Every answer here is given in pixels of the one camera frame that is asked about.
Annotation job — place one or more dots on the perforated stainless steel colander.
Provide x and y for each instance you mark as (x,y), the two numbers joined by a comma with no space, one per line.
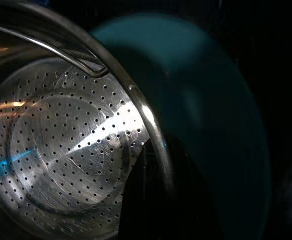
(61,140)

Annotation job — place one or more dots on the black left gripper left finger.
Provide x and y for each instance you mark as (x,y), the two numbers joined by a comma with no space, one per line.
(145,200)

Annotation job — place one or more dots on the teal round plate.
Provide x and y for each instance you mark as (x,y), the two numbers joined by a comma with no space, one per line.
(210,105)

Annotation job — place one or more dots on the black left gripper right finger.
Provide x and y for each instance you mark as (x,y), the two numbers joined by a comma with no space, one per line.
(190,200)

